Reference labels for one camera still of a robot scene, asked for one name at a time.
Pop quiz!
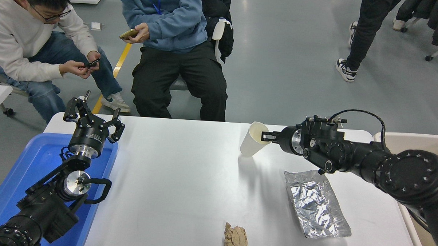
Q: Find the person with gold phone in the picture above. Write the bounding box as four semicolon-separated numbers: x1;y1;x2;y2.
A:
112;0;231;122

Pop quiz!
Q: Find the person in black-white sneakers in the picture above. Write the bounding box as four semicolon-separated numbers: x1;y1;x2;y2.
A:
335;0;406;85

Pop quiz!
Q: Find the black-phone person's right hand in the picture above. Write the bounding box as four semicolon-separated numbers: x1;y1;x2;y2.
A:
59;59;92;79

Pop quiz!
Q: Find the black smartphone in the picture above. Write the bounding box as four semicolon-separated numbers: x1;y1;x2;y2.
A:
80;57;101;69

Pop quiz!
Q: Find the large pale bin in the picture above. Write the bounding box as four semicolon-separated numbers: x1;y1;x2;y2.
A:
370;132;438;246

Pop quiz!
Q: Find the black-phone person's left hand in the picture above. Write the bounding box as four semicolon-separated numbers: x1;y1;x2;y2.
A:
87;50;102;71

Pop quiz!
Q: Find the person in beige shoes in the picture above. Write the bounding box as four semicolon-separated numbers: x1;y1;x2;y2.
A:
392;0;426;32

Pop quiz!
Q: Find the grey chair with white armrest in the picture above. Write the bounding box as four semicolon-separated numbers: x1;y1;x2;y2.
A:
169;16;233;93

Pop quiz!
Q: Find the crinkled foil tray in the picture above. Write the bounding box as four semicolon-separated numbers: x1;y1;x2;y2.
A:
282;169;354;240

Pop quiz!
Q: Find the person with black phone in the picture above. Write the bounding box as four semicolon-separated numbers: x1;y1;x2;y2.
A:
0;0;135;127

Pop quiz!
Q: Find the crumpled tan paper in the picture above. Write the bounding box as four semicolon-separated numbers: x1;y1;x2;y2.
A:
224;222;249;246

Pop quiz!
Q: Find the gold-phone person's left hand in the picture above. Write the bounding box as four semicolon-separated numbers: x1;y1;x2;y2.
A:
126;22;151;44

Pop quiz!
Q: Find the gold-cased smartphone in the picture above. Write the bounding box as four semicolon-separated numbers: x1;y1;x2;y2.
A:
119;28;139;40

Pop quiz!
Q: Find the grey wheeled chair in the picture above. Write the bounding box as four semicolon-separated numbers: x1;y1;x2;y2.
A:
0;63;29;118

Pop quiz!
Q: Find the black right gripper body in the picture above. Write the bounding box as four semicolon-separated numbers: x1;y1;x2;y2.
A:
275;126;296;155

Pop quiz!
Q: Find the black jacket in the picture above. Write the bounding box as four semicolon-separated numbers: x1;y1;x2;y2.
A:
198;0;236;64

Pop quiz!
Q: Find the blue plastic tray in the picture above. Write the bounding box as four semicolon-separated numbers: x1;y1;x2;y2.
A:
0;131;119;246

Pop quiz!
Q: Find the white paper cup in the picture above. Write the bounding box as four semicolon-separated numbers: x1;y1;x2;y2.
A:
239;121;272;158

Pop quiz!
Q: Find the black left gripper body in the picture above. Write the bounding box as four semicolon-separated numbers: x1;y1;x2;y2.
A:
69;117;109;151

